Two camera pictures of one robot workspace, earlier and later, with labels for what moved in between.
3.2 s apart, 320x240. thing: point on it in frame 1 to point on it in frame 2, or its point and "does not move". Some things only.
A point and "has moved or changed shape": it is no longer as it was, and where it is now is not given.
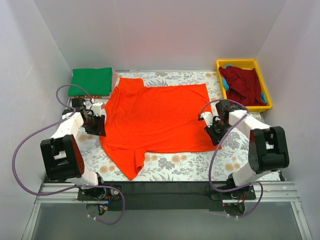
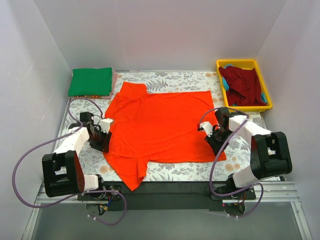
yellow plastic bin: x=246 y=64 does not move
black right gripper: x=213 y=132 does not move
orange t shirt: x=166 y=119 has moved or changed shape
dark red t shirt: x=244 y=87 does not move
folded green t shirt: x=96 y=81 does not move
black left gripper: x=97 y=125 to x=100 y=142
